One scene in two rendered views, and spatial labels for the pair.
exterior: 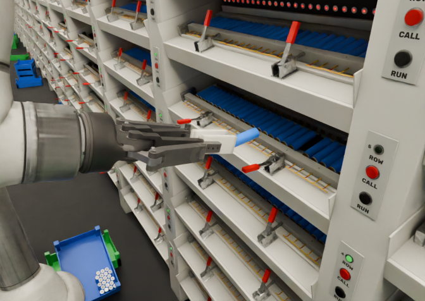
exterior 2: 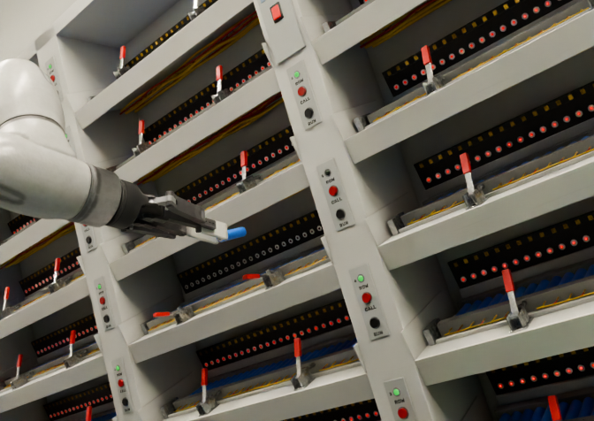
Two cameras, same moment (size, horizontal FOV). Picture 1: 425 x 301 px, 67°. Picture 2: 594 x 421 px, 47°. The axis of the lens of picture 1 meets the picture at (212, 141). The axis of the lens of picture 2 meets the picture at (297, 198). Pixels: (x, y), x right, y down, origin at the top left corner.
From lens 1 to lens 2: 0.89 m
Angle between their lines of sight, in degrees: 45
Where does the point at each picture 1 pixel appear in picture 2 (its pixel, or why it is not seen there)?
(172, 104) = (133, 340)
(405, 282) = (396, 252)
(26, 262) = not seen: outside the picture
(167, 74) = (119, 302)
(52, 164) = (106, 188)
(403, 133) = (332, 151)
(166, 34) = (111, 255)
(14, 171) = (85, 186)
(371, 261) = (372, 260)
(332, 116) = (293, 181)
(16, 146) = (86, 170)
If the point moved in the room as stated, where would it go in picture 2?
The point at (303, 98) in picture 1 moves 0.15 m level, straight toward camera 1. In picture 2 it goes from (270, 187) to (267, 164)
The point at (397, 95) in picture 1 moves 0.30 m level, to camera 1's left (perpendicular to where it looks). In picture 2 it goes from (318, 133) to (150, 163)
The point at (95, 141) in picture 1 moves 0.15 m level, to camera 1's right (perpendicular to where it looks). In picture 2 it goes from (127, 185) to (221, 168)
